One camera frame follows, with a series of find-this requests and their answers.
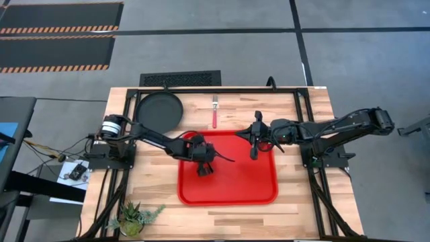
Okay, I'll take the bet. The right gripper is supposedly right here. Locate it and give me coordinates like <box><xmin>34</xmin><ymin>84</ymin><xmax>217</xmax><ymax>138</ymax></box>
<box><xmin>234</xmin><ymin>110</ymin><xmax>273</xmax><ymax>161</ymax></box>

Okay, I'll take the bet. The dark grey translucent cup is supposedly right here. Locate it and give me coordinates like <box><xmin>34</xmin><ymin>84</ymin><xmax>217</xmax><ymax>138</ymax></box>
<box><xmin>197</xmin><ymin>163</ymin><xmax>214</xmax><ymax>177</ymax></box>

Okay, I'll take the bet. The black spoon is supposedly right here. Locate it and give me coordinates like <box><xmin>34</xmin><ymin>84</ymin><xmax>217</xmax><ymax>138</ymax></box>
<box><xmin>214</xmin><ymin>151</ymin><xmax>236</xmax><ymax>163</ymax></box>

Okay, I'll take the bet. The red plastic tray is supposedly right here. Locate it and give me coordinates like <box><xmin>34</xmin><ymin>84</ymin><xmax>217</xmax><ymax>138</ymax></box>
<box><xmin>177</xmin><ymin>130</ymin><xmax>279</xmax><ymax>206</ymax></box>

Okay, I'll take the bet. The black round plate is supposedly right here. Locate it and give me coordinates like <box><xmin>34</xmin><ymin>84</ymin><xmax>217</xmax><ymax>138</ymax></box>
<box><xmin>135</xmin><ymin>91</ymin><xmax>185</xmax><ymax>134</ymax></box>

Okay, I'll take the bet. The black perforated floor mat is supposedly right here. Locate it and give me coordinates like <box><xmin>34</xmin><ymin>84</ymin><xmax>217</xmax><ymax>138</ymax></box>
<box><xmin>139</xmin><ymin>70</ymin><xmax>222</xmax><ymax>87</ymax></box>

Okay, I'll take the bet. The small potted succulent plant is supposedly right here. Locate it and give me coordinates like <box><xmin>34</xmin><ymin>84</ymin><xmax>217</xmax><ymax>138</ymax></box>
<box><xmin>106</xmin><ymin>200</ymin><xmax>166</xmax><ymax>238</ymax></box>

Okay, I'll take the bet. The small black controller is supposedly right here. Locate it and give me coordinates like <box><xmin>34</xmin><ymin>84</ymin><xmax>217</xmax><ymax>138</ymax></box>
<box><xmin>69</xmin><ymin>163</ymin><xmax>87</xmax><ymax>182</ymax></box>

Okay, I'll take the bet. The white paper sheet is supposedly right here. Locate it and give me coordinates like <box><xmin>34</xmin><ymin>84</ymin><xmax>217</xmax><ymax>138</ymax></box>
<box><xmin>56</xmin><ymin>159</ymin><xmax>91</xmax><ymax>185</ymax></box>

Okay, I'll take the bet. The black desk base bar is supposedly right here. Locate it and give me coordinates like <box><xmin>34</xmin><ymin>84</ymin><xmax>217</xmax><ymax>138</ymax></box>
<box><xmin>5</xmin><ymin>170</ymin><xmax>87</xmax><ymax>204</ymax></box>

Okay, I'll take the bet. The black equipment stand leg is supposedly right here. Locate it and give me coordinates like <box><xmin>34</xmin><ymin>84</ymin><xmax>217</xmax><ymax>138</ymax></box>
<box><xmin>397</xmin><ymin>116</ymin><xmax>430</xmax><ymax>137</ymax></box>

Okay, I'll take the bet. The black hazard-striped floor mat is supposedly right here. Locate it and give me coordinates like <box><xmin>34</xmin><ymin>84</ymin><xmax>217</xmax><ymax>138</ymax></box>
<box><xmin>0</xmin><ymin>35</ymin><xmax>116</xmax><ymax>74</ymax></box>
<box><xmin>0</xmin><ymin>1</ymin><xmax>124</xmax><ymax>35</ymax></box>

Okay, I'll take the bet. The blue pad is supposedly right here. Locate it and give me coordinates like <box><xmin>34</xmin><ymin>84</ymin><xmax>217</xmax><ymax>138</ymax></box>
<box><xmin>0</xmin><ymin>122</ymin><xmax>19</xmax><ymax>163</ymax></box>

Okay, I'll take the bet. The fork with red handle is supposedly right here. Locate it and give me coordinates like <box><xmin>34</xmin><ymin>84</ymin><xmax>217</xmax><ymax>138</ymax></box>
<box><xmin>212</xmin><ymin>95</ymin><xmax>219</xmax><ymax>130</ymax></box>

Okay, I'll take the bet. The black metal rig frame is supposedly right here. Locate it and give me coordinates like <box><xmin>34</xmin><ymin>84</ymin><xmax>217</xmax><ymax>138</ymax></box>
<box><xmin>75</xmin><ymin>85</ymin><xmax>367</xmax><ymax>242</ymax></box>

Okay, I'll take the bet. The bundle of loose cables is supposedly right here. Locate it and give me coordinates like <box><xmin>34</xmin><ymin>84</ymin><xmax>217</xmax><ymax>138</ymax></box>
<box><xmin>21</xmin><ymin>134</ymin><xmax>98</xmax><ymax>163</ymax></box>

